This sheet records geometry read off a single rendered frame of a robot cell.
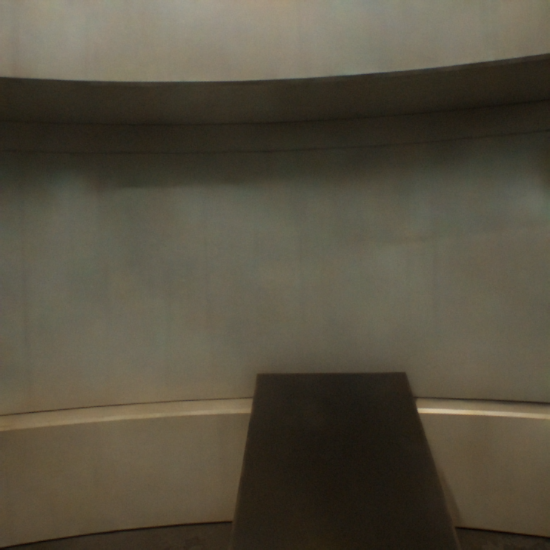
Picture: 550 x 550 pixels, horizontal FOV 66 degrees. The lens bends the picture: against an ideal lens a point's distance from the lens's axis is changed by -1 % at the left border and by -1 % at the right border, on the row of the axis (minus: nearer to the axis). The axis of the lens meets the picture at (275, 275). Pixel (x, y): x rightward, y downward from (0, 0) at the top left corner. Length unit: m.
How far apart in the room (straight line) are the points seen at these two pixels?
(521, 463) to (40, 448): 0.45
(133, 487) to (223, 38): 0.42
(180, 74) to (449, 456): 0.42
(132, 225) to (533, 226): 0.40
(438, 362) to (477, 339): 0.05
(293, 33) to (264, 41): 0.02
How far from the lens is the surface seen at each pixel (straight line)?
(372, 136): 0.47
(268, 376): 0.45
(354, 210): 0.46
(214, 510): 0.49
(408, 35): 0.41
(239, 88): 0.40
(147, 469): 0.47
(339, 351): 0.46
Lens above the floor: 0.26
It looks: 1 degrees down
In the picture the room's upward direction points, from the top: 2 degrees counter-clockwise
